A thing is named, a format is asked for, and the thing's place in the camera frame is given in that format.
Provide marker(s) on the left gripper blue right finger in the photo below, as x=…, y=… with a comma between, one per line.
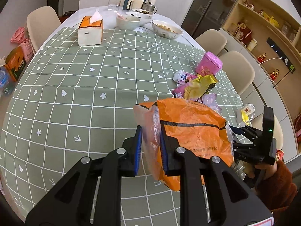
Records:
x=163, y=150

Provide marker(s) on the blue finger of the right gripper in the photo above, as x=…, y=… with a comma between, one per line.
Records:
x=237, y=130

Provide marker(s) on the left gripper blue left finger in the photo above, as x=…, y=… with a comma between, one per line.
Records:
x=137, y=148

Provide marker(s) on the orange plastic bag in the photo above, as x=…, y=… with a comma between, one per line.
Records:
x=197, y=128

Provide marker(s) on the lilac snack wrapper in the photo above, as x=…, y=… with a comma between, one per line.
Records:
x=209, y=100

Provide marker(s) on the yellow chip bag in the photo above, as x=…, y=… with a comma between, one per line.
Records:
x=199, y=86

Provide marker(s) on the white pink snack wrapper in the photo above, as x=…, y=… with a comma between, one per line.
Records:
x=182, y=77

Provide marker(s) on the right gloved hand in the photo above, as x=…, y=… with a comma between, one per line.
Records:
x=260, y=172

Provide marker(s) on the beige middle chair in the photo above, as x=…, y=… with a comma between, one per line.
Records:
x=238, y=69

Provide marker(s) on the right red figurine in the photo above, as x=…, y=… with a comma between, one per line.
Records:
x=274, y=74

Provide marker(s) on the red figurine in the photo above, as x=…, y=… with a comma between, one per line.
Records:
x=261, y=57
x=274, y=74

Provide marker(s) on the pink tin box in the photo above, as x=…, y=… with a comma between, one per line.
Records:
x=210, y=64

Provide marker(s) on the left red figurine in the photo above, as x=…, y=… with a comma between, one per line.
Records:
x=261, y=57

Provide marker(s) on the green grid tablecloth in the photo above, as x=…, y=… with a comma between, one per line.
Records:
x=75, y=101

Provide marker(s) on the black power strip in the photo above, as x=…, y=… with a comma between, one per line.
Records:
x=281, y=55

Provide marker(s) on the cream tumbler cup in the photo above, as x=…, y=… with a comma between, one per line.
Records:
x=253, y=43

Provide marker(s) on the beige far chair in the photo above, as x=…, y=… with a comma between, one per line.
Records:
x=212, y=41

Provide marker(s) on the large white bowl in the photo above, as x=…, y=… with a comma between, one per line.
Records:
x=166, y=30

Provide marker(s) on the yellow teapot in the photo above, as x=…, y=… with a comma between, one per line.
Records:
x=271, y=20

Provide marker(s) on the small white bowl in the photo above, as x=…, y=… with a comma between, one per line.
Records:
x=127, y=22

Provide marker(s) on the middle white bowl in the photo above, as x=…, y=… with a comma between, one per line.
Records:
x=144, y=18

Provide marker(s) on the orange white tissue box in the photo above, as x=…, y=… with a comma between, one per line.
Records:
x=90, y=30

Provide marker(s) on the steel pot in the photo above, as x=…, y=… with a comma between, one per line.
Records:
x=150, y=8

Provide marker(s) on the white mug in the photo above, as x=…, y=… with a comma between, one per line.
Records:
x=134, y=4

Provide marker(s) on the orange cardboard box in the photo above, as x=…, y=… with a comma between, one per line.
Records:
x=15, y=63

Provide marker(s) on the beige left side chair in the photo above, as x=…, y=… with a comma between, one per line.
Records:
x=41, y=23

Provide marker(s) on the pink plastic bag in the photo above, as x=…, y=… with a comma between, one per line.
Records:
x=19, y=37

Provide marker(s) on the wooden wall shelf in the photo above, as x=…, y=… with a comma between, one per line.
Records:
x=246, y=21

